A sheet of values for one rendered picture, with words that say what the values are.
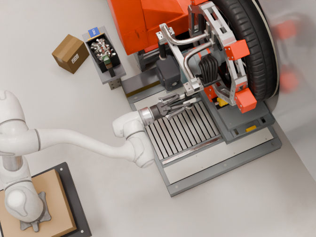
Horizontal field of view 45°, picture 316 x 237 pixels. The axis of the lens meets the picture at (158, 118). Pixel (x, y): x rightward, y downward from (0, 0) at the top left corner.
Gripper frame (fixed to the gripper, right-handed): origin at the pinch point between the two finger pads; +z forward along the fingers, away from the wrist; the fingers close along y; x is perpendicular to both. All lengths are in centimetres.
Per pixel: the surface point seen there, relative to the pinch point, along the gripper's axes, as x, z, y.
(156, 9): -3, 9, -63
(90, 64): -83, -41, -103
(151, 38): -23, 2, -60
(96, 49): -28, -33, -72
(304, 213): -83, 48, 68
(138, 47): -26, -8, -59
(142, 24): -7, -2, -60
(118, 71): -38, -25, -56
